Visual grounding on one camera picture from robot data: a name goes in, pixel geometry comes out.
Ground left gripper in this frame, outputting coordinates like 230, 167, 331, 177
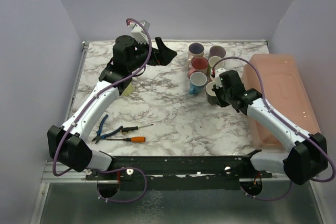
128, 37, 177, 72

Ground black mug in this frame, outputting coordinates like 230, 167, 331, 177
205, 81, 218, 105

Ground blue mug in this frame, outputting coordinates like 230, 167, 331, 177
188, 72, 207, 95

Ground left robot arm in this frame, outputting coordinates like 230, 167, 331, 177
47, 35, 177, 179

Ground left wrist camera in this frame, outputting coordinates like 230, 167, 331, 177
128, 21, 149, 45

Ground black mounting base plate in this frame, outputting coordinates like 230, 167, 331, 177
86, 154, 272, 191

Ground black handled screwdriver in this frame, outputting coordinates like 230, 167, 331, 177
120, 124, 153, 134

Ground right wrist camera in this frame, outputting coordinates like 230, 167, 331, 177
212, 68, 226, 89

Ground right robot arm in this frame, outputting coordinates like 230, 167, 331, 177
212, 68, 328, 185

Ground blue handled pliers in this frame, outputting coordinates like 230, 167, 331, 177
91, 114, 123, 145

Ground light green mug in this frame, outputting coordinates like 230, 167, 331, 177
207, 56, 224, 74

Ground purple mug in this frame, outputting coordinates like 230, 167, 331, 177
208, 45, 226, 59

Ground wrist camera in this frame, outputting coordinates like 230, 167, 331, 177
212, 68, 226, 89
128, 21, 149, 45

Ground pink spectrum mug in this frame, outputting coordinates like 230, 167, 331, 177
187, 57, 208, 78

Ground yellow-green faceted mug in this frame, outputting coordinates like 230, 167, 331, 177
121, 82, 134, 97

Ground aluminium rail frame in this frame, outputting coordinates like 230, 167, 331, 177
28, 39, 326, 224

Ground pink storage bin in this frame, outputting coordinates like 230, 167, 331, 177
242, 54, 321, 149

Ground orange handled screwdriver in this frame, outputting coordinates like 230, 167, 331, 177
106, 136, 146, 143

